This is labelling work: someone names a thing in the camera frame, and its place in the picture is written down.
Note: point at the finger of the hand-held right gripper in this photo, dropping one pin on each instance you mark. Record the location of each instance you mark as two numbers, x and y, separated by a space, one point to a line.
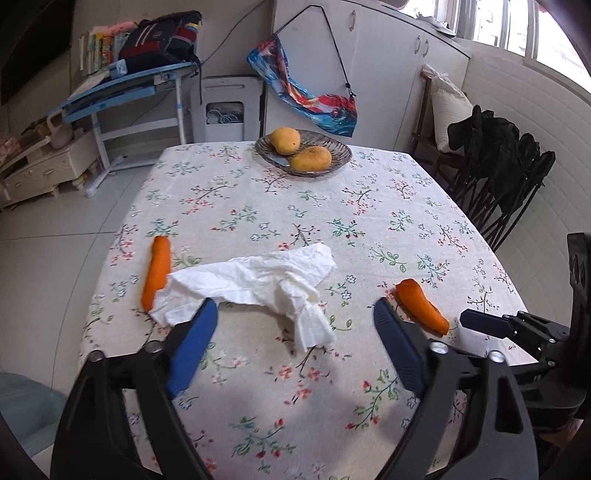
485 323

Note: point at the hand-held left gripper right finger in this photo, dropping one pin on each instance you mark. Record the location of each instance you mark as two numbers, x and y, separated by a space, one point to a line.
397 350

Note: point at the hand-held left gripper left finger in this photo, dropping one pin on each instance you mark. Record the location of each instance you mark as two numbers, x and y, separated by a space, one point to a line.
194 346

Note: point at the orange carrot piece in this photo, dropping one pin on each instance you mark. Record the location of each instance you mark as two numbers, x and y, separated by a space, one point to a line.
159 263
420 302

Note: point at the large white tissue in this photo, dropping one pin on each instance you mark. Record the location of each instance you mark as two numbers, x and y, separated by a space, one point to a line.
249 284

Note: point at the black folding chair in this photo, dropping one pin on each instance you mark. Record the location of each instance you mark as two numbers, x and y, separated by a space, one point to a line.
480 203

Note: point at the floral tablecloth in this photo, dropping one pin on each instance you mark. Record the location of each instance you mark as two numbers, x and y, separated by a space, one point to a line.
277 207

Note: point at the teal stool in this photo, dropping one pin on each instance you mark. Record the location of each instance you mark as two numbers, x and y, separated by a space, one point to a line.
27 406

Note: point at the wooden chair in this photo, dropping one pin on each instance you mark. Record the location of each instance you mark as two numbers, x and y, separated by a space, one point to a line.
427 152

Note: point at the black jacket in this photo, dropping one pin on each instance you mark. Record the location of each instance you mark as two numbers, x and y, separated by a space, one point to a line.
489 138

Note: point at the yellow mango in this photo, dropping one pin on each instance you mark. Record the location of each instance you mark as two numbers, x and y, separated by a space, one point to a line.
311 158
285 140

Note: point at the white pillow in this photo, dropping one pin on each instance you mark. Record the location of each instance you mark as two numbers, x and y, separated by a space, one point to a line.
450 106

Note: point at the cream television cabinet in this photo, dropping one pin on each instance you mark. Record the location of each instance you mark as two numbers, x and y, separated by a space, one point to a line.
41 168

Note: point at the pink kettlebell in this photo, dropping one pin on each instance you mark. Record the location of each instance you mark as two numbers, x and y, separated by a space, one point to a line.
62 136

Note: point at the colourful printed bag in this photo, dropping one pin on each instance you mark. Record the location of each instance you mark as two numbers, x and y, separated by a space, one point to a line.
318 110

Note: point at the white floor appliance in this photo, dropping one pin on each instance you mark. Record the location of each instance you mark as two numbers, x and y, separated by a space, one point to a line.
221 87

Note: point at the blue and white desk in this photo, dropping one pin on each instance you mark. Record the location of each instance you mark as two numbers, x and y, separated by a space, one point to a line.
120 87

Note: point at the white cabinet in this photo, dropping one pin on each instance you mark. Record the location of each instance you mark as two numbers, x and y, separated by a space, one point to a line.
392 69

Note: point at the window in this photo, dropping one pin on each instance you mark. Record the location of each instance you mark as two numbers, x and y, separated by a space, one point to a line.
508 27

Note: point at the dark striped backpack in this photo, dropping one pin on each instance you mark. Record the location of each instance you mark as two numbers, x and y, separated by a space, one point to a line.
157 41

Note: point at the row of books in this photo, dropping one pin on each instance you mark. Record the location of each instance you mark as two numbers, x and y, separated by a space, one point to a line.
99 48

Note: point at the black television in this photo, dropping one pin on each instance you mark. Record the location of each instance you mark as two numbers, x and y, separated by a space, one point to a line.
27 46

